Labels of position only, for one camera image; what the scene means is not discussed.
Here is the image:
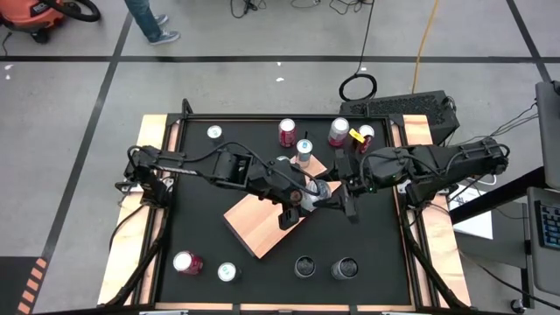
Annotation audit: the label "black stand beam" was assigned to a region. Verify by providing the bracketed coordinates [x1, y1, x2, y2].
[449, 165, 548, 225]

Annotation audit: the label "black perforated computer case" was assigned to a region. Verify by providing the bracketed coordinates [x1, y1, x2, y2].
[339, 89, 461, 146]

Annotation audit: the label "black cable conduit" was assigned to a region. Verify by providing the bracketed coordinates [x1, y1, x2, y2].
[103, 201, 172, 307]
[400, 205, 465, 310]

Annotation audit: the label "yellow extension cable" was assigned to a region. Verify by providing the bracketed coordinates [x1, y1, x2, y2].
[410, 0, 441, 95]

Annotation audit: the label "grey monitor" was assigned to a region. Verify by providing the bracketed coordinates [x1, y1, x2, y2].
[535, 80, 560, 190]

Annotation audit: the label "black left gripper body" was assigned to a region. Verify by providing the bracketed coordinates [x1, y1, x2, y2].
[278, 187, 310, 231]

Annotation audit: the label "dark red black can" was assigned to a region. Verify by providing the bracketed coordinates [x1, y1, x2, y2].
[356, 123, 376, 154]

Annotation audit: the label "black mat orange stripes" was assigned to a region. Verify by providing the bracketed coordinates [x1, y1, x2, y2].
[0, 255, 49, 315]

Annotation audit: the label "black aluminium table frame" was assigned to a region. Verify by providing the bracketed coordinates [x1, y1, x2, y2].
[148, 112, 424, 307]

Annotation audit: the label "grey stand base plate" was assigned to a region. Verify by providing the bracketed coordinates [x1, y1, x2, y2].
[454, 199, 531, 270]

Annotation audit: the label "black base cable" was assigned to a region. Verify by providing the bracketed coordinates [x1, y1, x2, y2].
[108, 203, 148, 251]

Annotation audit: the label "grey console blue keys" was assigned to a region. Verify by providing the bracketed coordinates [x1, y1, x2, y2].
[526, 186, 560, 298]

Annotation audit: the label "white paper sheet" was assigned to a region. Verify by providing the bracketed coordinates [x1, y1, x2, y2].
[449, 183, 494, 241]

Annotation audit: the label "silver Celsius can black lid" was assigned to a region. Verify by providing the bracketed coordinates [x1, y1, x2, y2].
[330, 256, 360, 281]
[293, 255, 317, 280]

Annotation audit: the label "red Coca-Cola can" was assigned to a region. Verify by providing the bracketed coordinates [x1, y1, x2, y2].
[277, 117, 298, 149]

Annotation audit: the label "crimson can silver lid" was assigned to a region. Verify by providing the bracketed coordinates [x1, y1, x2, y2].
[171, 250, 205, 276]

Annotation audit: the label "slim can teal logo lid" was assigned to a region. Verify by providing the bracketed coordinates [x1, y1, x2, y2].
[216, 261, 242, 284]
[206, 123, 228, 148]
[295, 138, 314, 170]

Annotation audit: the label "person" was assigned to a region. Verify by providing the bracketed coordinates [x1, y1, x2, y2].
[123, 0, 181, 46]

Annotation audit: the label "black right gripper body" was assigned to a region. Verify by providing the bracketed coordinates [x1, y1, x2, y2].
[334, 148, 368, 224]

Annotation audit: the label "orange shop vacuum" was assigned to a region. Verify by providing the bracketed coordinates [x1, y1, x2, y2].
[0, 0, 67, 44]

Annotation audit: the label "black vacuum hose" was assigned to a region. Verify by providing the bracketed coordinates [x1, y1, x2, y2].
[41, 0, 102, 23]

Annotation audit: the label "coiled black cable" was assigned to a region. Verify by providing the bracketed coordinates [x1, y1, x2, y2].
[338, 0, 378, 103]

